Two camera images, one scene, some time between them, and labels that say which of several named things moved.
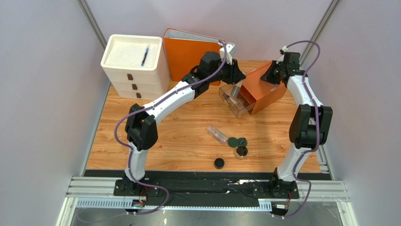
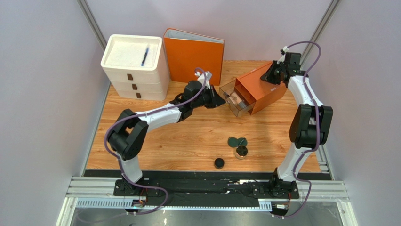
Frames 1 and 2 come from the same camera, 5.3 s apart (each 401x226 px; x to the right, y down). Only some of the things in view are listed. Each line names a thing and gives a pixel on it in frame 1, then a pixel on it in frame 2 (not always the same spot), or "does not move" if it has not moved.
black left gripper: (236, 75) -> (216, 100)
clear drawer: (239, 104) does not move
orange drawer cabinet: (263, 92) does not move
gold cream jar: (241, 152) does not move
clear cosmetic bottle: (235, 91) -> (237, 100)
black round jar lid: (219, 163) does not move
